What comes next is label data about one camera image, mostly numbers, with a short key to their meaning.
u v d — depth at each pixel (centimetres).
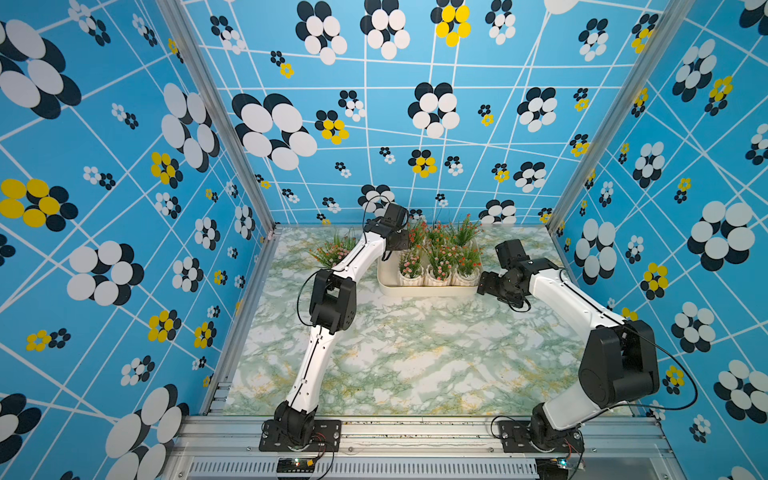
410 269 90
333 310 64
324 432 74
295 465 72
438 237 99
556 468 70
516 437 72
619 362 44
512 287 71
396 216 84
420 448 72
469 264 90
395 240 79
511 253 71
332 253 94
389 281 105
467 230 99
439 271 89
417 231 99
